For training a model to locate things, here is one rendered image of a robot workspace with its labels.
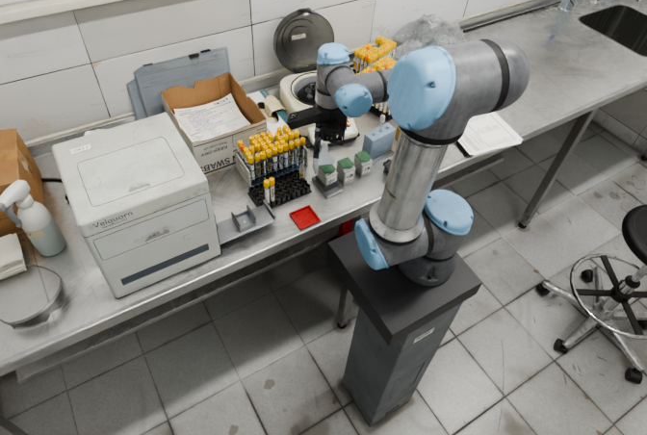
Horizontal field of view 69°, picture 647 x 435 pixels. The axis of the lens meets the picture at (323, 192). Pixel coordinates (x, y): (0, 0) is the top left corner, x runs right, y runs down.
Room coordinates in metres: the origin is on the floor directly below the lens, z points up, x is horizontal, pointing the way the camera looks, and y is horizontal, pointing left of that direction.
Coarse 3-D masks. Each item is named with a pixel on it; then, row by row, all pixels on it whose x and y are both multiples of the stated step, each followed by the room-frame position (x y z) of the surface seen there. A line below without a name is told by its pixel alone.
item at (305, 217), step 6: (300, 210) 0.90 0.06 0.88; (306, 210) 0.90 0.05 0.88; (312, 210) 0.90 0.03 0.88; (294, 216) 0.88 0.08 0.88; (300, 216) 0.88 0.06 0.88; (306, 216) 0.88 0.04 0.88; (312, 216) 0.88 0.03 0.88; (300, 222) 0.85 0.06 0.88; (306, 222) 0.85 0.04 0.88; (312, 222) 0.85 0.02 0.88; (318, 222) 0.86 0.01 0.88; (300, 228) 0.83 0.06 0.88
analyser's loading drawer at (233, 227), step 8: (264, 200) 0.88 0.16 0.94; (248, 208) 0.83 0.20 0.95; (256, 208) 0.86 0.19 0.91; (264, 208) 0.86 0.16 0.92; (232, 216) 0.81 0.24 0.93; (240, 216) 0.83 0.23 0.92; (248, 216) 0.83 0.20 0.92; (256, 216) 0.83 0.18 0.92; (264, 216) 0.84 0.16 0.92; (272, 216) 0.83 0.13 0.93; (224, 224) 0.79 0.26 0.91; (232, 224) 0.80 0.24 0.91; (240, 224) 0.77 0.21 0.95; (248, 224) 0.80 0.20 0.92; (256, 224) 0.80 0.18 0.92; (264, 224) 0.81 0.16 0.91; (224, 232) 0.77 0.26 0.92; (232, 232) 0.77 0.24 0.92; (240, 232) 0.77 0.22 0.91; (224, 240) 0.74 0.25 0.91
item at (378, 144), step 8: (376, 128) 1.18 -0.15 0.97; (384, 128) 1.19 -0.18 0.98; (392, 128) 1.19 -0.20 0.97; (368, 136) 1.14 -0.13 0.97; (376, 136) 1.15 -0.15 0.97; (384, 136) 1.16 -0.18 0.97; (392, 136) 1.18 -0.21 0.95; (368, 144) 1.14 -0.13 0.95; (376, 144) 1.14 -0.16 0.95; (384, 144) 1.16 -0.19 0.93; (392, 144) 1.19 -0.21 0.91; (368, 152) 1.13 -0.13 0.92; (376, 152) 1.14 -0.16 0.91; (384, 152) 1.17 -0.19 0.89; (392, 152) 1.18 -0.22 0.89; (376, 160) 1.13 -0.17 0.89
